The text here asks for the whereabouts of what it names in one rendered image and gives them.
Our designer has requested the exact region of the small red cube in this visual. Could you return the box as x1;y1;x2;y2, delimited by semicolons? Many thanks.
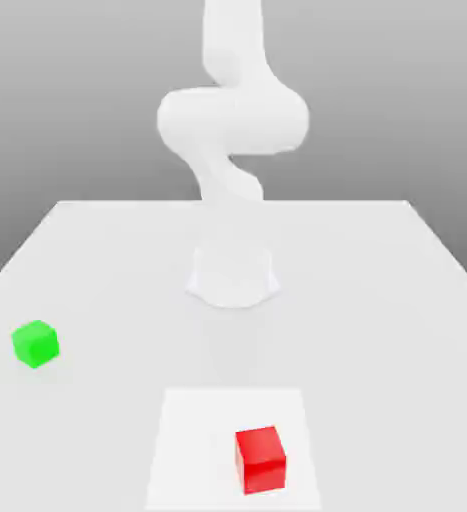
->
234;425;287;496

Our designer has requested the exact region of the small green cube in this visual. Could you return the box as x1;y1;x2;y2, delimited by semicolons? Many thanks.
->
10;319;61;370

